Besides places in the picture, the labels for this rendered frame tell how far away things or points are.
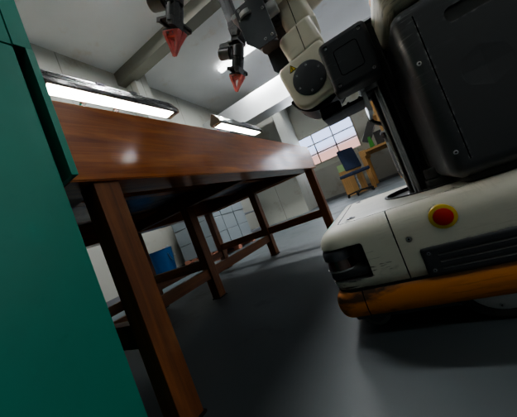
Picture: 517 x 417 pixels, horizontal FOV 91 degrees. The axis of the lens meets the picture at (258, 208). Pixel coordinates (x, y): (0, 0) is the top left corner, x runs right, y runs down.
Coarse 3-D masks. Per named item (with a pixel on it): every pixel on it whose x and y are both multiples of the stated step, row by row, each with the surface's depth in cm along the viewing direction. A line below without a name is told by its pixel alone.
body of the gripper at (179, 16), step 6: (168, 6) 82; (174, 6) 82; (180, 6) 84; (168, 12) 82; (174, 12) 82; (180, 12) 83; (156, 18) 82; (162, 18) 81; (168, 18) 80; (180, 18) 83; (162, 24) 83; (186, 30) 87
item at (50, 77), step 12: (48, 72) 86; (60, 84) 87; (72, 84) 90; (84, 84) 94; (96, 84) 100; (108, 96) 101; (120, 96) 105; (132, 96) 112; (144, 96) 121; (168, 108) 128
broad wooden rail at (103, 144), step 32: (64, 128) 53; (96, 128) 60; (128, 128) 67; (160, 128) 77; (192, 128) 90; (96, 160) 57; (128, 160) 64; (160, 160) 73; (192, 160) 84; (224, 160) 100; (256, 160) 124; (288, 160) 161; (128, 192) 74
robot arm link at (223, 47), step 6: (234, 30) 117; (234, 36) 118; (228, 42) 121; (234, 42) 121; (240, 42) 120; (222, 48) 123; (228, 48) 122; (222, 54) 123; (228, 54) 122; (222, 60) 127
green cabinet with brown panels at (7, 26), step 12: (0, 0) 48; (12, 0) 50; (0, 12) 47; (12, 12) 49; (0, 24) 47; (12, 24) 48; (0, 36) 46; (12, 36) 47; (24, 36) 49; (24, 48) 49
